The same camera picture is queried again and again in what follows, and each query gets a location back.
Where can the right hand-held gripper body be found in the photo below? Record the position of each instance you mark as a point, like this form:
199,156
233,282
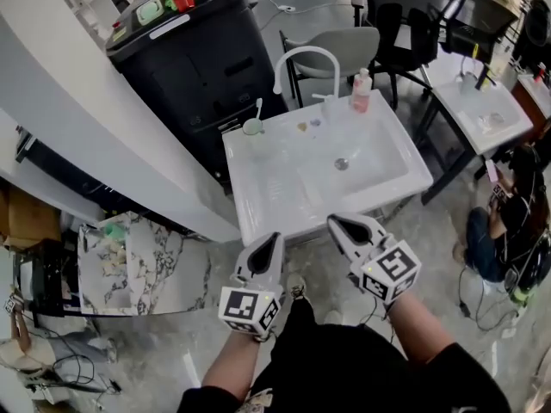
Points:
389,269

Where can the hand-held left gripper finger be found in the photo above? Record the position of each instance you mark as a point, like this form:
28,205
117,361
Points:
277,269
242,265

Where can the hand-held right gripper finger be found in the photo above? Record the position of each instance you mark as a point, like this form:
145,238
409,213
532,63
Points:
374,225
344,252

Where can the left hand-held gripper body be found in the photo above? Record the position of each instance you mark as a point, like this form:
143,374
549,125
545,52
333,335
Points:
241,306

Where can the white cup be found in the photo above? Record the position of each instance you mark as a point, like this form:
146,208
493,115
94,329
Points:
254,142

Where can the green toothbrush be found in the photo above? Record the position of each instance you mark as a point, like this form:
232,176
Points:
259,108

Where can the person's right forearm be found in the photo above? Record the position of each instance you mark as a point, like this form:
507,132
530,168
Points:
422,329

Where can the person's left forearm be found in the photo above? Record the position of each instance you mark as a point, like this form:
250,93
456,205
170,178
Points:
230,366

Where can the person's left shoe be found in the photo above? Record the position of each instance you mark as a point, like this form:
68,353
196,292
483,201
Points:
296,286

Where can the person's shoe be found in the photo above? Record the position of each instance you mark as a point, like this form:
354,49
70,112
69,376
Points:
296,286
334,317

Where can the person's right shoe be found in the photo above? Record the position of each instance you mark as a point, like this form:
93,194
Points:
334,317

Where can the white ceramic sink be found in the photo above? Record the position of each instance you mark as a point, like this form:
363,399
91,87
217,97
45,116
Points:
280,187

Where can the black sink stand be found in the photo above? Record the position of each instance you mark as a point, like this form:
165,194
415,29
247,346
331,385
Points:
443,162

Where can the person's black shirt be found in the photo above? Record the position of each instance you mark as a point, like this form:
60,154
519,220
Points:
357,372

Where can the purple sticker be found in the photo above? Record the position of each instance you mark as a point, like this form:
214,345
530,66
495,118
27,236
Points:
315,122

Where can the yellow sticker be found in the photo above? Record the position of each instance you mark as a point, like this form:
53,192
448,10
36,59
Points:
302,126

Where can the pink soap bottle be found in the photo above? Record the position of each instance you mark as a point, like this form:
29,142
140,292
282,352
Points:
361,95

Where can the green plastic cup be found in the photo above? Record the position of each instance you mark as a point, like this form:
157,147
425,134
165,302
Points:
114,230

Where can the small white sink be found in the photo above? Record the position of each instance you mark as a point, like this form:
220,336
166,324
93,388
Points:
482,123

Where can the clear cup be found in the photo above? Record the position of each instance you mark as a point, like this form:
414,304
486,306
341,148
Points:
468,83

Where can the grey chair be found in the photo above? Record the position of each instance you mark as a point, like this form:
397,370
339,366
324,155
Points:
340,45

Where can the white curved faucet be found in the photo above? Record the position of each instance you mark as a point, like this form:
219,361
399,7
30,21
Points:
310,50

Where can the large black printer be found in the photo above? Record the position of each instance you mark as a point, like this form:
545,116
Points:
189,84

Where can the black rack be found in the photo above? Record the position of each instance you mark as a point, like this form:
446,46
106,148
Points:
47,282

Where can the black mesh office chair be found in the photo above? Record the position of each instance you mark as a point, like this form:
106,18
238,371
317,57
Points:
482,28
400,28

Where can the white curved partition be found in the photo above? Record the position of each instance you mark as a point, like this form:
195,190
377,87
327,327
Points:
107,114

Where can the cardboard box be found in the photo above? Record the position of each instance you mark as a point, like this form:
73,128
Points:
26,217

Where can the white power strip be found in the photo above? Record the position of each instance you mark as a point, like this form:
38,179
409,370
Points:
287,9

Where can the green soap dish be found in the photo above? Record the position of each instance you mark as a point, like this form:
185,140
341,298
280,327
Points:
150,11

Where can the white cubby shelf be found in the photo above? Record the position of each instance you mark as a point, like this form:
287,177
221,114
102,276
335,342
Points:
82,2

